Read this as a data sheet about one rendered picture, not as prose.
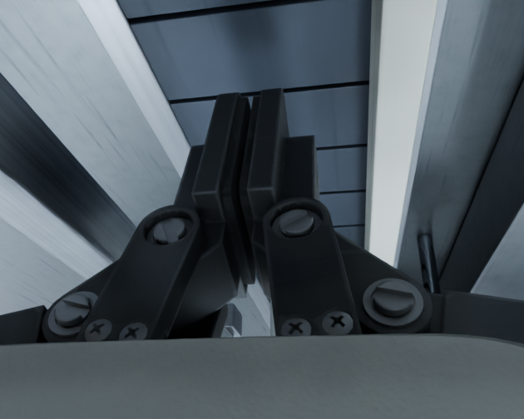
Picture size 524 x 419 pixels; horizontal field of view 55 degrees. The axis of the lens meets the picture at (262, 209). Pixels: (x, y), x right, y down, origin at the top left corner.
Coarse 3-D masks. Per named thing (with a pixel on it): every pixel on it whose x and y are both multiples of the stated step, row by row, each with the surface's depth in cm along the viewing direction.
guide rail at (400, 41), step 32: (384, 0) 11; (416, 0) 10; (384, 32) 11; (416, 32) 11; (384, 64) 12; (416, 64) 12; (384, 96) 13; (416, 96) 13; (384, 128) 14; (416, 128) 14; (384, 160) 16; (384, 192) 18; (384, 224) 20; (384, 256) 23
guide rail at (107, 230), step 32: (0, 96) 8; (0, 128) 8; (32, 128) 8; (0, 160) 8; (32, 160) 8; (64, 160) 9; (0, 192) 8; (32, 192) 8; (64, 192) 9; (96, 192) 11; (32, 224) 9; (64, 224) 9; (96, 224) 10; (128, 224) 12; (64, 256) 11; (96, 256) 11
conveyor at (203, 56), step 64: (128, 0) 15; (192, 0) 15; (256, 0) 15; (320, 0) 15; (192, 64) 17; (256, 64) 17; (320, 64) 17; (192, 128) 20; (320, 128) 20; (320, 192) 25
